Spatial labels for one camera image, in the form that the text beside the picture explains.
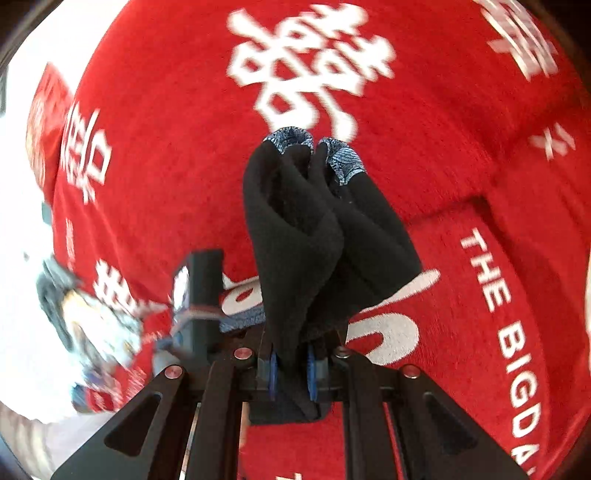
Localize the black pants with blue trim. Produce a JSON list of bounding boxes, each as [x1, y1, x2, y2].
[[219, 126, 423, 425]]

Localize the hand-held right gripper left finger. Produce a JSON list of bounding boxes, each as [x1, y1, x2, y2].
[[51, 340, 279, 480]]

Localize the red printed blanket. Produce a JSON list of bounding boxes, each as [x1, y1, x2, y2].
[[25, 0, 591, 480]]

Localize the white floral cloth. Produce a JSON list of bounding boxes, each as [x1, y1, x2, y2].
[[36, 257, 145, 398]]

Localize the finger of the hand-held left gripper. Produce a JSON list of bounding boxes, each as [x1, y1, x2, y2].
[[172, 250, 225, 370]]

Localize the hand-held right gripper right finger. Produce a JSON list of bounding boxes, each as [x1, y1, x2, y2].
[[305, 343, 530, 480]]

